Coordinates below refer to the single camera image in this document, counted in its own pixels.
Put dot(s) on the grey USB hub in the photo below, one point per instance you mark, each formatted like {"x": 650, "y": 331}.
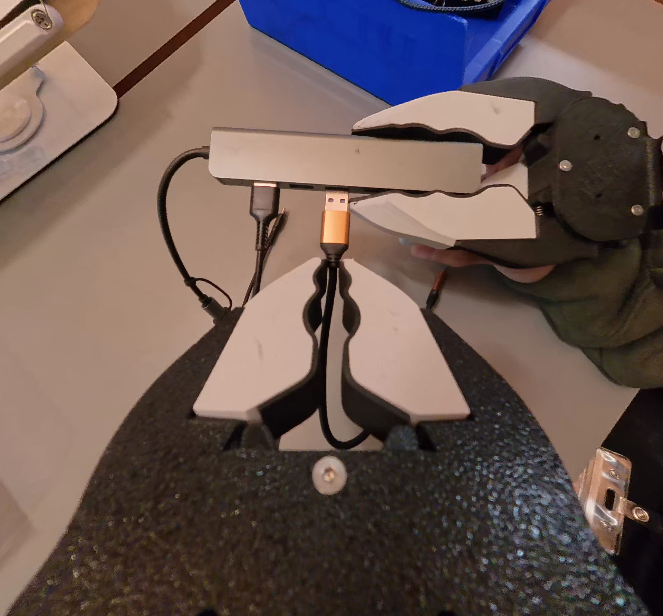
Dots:
{"x": 336, "y": 158}

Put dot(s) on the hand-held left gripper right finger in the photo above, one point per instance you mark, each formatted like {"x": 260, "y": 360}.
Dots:
{"x": 404, "y": 362}

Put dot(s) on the wooden document stand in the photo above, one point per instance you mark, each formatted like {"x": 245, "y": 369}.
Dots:
{"x": 77, "y": 103}

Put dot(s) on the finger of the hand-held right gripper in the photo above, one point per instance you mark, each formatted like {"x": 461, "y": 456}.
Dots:
{"x": 466, "y": 114}
{"x": 466, "y": 217}

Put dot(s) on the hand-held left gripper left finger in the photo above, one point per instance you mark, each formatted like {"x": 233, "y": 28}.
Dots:
{"x": 259, "y": 367}

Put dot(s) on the person's right hand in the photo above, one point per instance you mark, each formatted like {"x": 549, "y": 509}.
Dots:
{"x": 492, "y": 266}

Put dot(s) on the metal bracket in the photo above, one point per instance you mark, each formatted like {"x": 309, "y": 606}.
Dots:
{"x": 611, "y": 492}

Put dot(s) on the blue plastic bin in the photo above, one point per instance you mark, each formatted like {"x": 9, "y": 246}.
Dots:
{"x": 336, "y": 31}

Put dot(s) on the grey desk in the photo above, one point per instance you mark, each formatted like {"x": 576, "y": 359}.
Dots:
{"x": 129, "y": 264}

